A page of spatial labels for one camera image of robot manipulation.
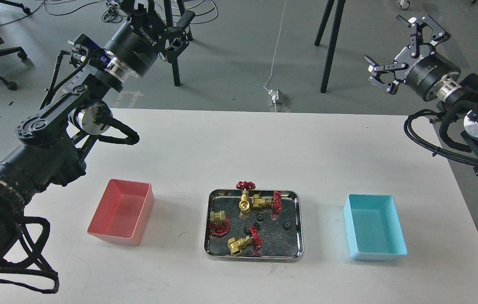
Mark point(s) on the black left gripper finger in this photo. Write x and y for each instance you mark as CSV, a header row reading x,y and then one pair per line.
x,y
175,38
143,18

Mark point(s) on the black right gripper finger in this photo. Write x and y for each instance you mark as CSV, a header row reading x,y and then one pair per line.
x,y
376,71
424,31

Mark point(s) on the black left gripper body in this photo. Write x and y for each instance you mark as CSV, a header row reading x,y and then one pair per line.
x,y
138,42

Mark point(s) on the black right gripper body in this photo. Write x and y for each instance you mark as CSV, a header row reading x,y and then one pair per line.
x,y
424,72

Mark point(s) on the brass valve red handwheel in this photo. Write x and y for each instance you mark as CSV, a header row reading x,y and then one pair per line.
x,y
218,223
245,201

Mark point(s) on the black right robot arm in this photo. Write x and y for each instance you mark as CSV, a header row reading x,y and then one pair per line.
x,y
457,116

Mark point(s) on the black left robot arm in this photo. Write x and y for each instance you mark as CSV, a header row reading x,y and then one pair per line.
x,y
56,140

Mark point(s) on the light blue plastic box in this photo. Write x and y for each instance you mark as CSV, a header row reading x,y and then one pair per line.
x,y
373,228

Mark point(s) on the pink plastic box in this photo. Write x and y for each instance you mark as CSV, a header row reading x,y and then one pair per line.
x,y
123,212

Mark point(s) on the brass valve lying right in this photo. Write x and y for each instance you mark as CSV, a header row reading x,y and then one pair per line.
x,y
259,202

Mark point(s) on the upright brass valve red handwheel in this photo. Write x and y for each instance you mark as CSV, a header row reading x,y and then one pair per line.
x,y
245,201

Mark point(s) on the brass valve front of tray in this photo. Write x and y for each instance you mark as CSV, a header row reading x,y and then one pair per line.
x,y
237,246

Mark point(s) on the black tripod leg left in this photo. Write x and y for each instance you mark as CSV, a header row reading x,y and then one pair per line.
x,y
175,67

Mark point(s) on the black tripod leg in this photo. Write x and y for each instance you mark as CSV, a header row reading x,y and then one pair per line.
x,y
175,67
340,4

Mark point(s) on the black tripod leg right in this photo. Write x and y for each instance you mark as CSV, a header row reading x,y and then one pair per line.
x,y
340,4

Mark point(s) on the shiny metal tray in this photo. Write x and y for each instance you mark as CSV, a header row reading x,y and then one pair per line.
x,y
255,225

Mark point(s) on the black cable bundle floor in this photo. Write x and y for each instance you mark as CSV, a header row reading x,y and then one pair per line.
x,y
206,10

